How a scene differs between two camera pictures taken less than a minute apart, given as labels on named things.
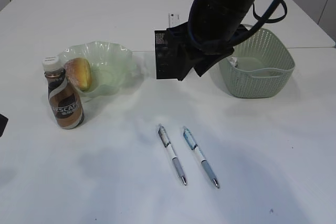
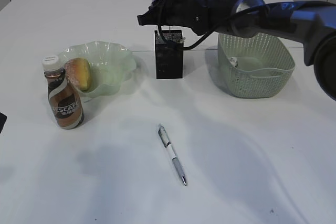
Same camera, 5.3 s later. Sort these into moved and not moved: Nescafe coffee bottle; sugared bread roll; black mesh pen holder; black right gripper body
Moved: black right gripper body
Not moved: Nescafe coffee bottle; black mesh pen holder; sugared bread roll
